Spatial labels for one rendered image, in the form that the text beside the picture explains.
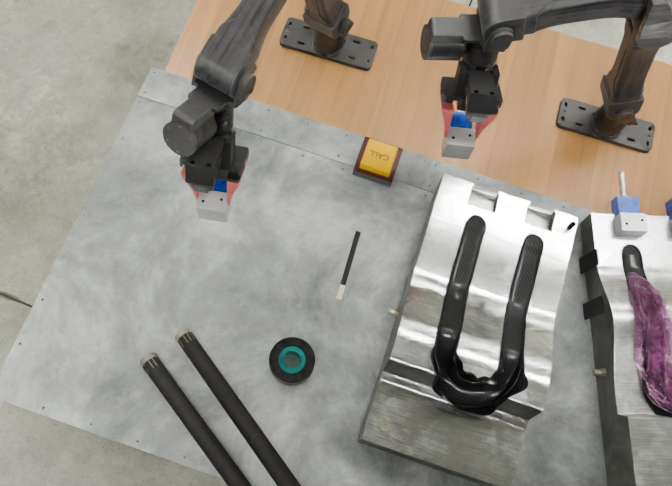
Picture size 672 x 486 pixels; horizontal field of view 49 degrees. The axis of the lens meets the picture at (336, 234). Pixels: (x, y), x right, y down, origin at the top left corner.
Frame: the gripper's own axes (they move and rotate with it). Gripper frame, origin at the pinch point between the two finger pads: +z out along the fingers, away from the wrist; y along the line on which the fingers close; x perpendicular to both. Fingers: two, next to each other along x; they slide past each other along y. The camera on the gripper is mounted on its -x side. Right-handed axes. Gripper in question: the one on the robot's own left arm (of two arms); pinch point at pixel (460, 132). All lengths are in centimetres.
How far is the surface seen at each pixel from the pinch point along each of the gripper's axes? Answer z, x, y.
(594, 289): 21.4, -14.6, 28.4
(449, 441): 33, -42, 2
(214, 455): 35, -48, -36
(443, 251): 15.5, -15.0, -1.0
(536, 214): 12.8, -5.0, 16.6
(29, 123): 64, 79, -118
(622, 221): 11.4, -6.0, 32.2
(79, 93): 58, 90, -105
